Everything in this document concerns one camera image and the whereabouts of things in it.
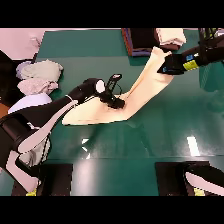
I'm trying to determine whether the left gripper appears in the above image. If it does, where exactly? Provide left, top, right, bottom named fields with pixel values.
left=99, top=91, right=127, bottom=110

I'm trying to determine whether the beige pink garment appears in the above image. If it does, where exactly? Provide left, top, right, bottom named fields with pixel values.
left=16, top=78, right=60, bottom=96

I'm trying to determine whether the cream shirt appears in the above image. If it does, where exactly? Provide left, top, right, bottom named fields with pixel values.
left=61, top=46, right=173, bottom=127

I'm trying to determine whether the grey green garment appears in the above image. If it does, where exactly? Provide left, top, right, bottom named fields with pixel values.
left=22, top=135, right=52, bottom=168

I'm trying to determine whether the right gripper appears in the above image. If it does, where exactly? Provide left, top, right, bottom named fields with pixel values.
left=156, top=53, right=185, bottom=76

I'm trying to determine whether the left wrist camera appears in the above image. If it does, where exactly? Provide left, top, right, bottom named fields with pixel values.
left=105, top=73, right=123, bottom=98

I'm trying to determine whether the lavender garment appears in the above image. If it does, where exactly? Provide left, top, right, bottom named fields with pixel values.
left=7, top=92, right=54, bottom=115

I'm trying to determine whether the folded pale pink garment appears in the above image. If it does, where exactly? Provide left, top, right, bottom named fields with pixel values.
left=155, top=27, right=187, bottom=47

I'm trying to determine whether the pale green garment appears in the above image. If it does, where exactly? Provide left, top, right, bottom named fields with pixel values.
left=16, top=59, right=64, bottom=82

